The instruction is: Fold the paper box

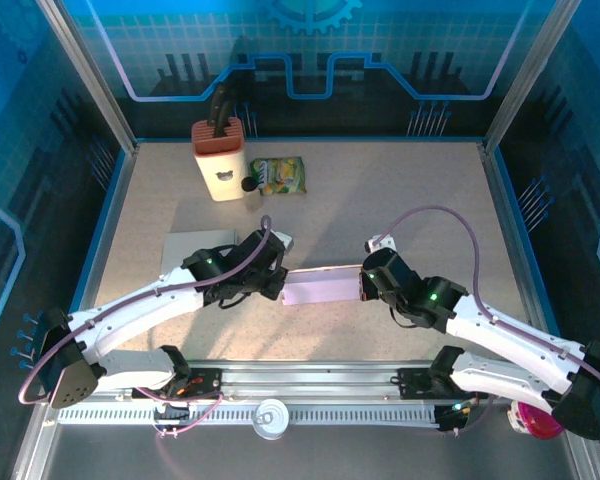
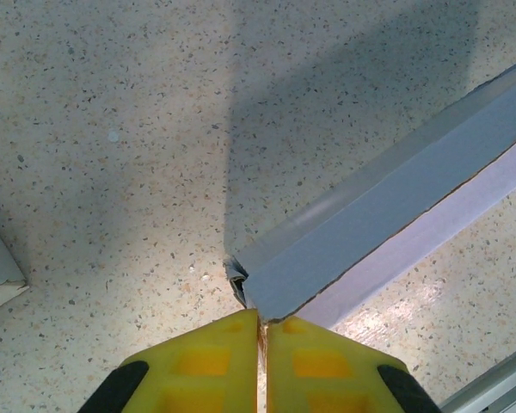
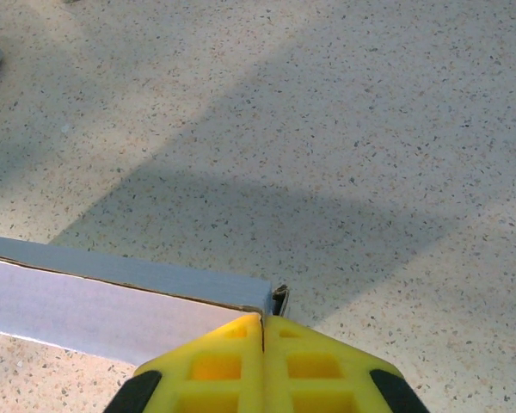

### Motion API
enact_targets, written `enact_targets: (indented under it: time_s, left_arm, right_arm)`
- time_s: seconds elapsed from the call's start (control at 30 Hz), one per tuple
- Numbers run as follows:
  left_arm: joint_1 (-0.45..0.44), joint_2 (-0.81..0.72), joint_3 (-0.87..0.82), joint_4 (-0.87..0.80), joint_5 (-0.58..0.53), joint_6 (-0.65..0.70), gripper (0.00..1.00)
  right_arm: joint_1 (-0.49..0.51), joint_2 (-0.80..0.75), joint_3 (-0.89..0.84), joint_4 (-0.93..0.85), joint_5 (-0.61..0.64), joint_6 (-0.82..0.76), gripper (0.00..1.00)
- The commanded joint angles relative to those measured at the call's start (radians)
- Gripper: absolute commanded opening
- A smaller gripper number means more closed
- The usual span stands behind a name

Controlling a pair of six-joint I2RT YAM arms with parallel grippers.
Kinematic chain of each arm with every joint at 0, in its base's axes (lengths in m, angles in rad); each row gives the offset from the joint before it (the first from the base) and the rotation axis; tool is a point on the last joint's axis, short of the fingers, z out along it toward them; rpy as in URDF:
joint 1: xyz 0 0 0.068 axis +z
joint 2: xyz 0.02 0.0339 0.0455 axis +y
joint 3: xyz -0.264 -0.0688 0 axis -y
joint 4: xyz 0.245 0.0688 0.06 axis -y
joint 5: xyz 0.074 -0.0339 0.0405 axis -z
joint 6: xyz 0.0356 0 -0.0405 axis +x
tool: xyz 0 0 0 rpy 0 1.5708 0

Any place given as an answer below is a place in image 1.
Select cream knife block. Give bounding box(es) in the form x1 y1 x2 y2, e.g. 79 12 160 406
190 117 247 204

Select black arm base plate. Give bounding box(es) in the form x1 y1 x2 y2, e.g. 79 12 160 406
129 367 227 401
395 366 490 401

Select black controller board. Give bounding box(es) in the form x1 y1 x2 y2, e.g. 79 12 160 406
435 399 477 434
152 394 191 425

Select aluminium front rail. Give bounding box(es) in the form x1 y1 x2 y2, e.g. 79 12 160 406
37 358 579 401

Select beige bottle black cap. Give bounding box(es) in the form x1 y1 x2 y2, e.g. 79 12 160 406
239 175 265 214

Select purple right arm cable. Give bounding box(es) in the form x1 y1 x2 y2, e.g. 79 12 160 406
372 205 600 436

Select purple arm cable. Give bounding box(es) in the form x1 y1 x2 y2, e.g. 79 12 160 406
372 205 600 436
18 214 274 440

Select pink lidded container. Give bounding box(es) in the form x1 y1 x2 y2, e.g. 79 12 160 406
507 399 566 441

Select white slotted cable duct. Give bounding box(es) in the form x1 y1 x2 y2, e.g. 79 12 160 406
57 403 441 426

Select black handled knife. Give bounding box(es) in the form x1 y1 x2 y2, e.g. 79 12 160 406
205 83 230 129
213 99 236 140

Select aluminium frame post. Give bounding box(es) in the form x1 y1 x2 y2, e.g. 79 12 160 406
481 0 585 155
33 0 140 155

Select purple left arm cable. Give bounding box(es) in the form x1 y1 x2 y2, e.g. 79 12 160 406
18 214 274 440

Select white round can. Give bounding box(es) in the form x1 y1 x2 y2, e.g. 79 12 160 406
252 398 291 441

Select green yellow snack bag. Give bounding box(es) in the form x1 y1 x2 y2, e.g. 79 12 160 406
249 156 309 197

